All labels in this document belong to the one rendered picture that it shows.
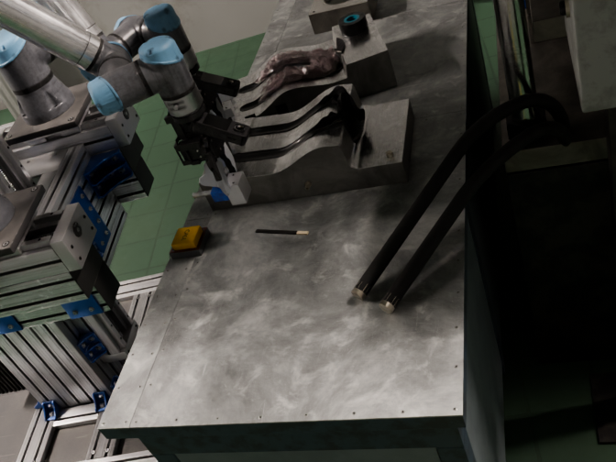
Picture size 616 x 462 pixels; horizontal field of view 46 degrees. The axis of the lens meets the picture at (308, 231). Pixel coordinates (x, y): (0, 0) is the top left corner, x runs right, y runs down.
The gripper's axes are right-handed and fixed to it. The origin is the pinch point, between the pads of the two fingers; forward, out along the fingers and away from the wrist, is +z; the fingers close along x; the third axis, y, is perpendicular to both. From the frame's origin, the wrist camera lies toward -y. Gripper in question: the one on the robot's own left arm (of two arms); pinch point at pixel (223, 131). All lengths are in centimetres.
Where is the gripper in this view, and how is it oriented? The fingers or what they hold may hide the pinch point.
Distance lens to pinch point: 191.3
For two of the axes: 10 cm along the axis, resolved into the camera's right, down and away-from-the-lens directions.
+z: 3.1, 7.3, 6.1
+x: -1.6, 6.8, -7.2
